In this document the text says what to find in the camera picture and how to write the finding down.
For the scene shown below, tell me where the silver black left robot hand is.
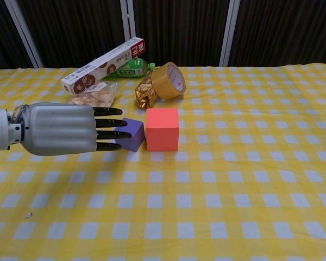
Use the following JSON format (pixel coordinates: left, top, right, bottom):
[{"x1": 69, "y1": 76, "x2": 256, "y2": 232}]
[{"x1": 8, "y1": 102, "x2": 133, "y2": 157}]

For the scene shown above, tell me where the medium purple cube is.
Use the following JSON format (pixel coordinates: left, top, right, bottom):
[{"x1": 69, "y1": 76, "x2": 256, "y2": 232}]
[{"x1": 114, "y1": 117, "x2": 146, "y2": 152}]

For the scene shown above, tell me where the yellow checkered tablecloth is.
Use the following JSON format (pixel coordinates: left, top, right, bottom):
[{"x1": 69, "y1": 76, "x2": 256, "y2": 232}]
[{"x1": 0, "y1": 63, "x2": 326, "y2": 261}]

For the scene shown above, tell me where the clear bag of snacks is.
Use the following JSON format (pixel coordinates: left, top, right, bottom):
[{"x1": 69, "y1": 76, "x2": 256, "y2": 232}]
[{"x1": 68, "y1": 80, "x2": 118, "y2": 108}]

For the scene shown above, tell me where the long white cling wrap box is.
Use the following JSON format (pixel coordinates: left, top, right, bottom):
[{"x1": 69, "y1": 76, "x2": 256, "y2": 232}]
[{"x1": 60, "y1": 36, "x2": 147, "y2": 96}]

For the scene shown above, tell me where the gold foil snack pack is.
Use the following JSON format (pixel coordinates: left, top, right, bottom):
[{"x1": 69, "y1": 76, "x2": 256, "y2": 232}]
[{"x1": 135, "y1": 70, "x2": 160, "y2": 109}]

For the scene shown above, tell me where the green plastic bottle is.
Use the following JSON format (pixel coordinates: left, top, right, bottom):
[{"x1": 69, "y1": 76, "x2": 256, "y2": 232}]
[{"x1": 103, "y1": 57, "x2": 156, "y2": 79}]

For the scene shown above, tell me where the large red cube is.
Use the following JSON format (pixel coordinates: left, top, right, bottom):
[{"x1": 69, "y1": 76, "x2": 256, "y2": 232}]
[{"x1": 145, "y1": 108, "x2": 180, "y2": 152}]

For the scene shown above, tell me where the brown packing tape roll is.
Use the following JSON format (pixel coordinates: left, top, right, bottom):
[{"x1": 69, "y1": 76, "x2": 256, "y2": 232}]
[{"x1": 151, "y1": 61, "x2": 186, "y2": 101}]

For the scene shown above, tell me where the white frame post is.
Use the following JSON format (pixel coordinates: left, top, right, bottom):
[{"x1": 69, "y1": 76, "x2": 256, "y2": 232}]
[
  {"x1": 219, "y1": 0, "x2": 240, "y2": 67},
  {"x1": 120, "y1": 0, "x2": 136, "y2": 41},
  {"x1": 4, "y1": 0, "x2": 45, "y2": 69}
]

